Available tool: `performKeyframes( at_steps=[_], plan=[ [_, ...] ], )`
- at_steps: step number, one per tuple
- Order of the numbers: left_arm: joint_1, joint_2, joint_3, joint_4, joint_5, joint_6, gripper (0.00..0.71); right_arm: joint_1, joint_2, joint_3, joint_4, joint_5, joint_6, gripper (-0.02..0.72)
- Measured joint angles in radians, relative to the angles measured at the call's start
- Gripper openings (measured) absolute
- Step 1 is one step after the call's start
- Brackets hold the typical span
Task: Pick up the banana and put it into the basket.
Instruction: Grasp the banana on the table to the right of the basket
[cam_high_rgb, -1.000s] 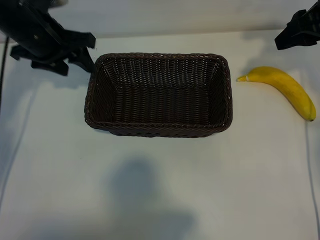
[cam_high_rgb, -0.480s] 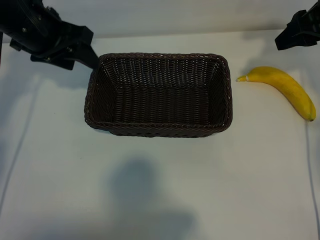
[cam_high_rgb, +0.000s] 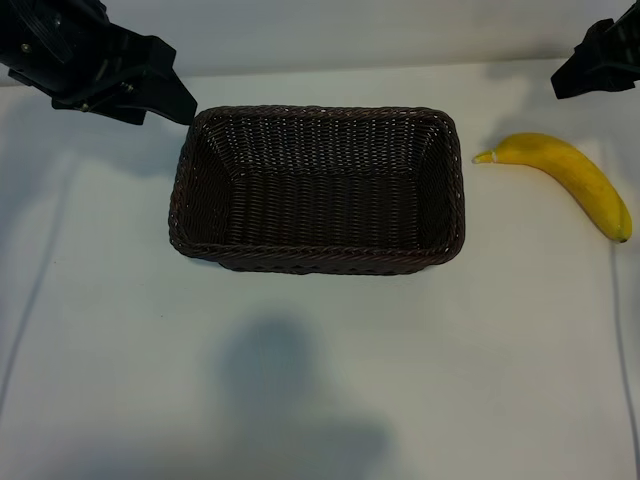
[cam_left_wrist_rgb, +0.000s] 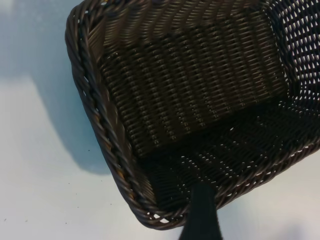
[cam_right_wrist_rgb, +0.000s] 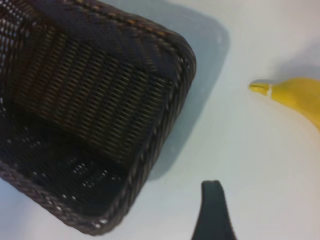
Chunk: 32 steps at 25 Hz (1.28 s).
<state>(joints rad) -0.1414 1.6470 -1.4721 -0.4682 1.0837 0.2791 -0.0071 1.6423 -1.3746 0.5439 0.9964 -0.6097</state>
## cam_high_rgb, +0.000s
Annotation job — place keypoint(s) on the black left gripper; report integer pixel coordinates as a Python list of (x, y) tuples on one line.
[(55, 45)]

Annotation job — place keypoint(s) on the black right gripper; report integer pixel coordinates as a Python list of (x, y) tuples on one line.
[(630, 40)]

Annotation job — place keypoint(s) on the yellow banana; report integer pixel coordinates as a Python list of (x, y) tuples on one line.
[(575, 170)]

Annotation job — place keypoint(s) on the dark brown wicker basket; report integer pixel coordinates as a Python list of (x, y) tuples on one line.
[(320, 210)]

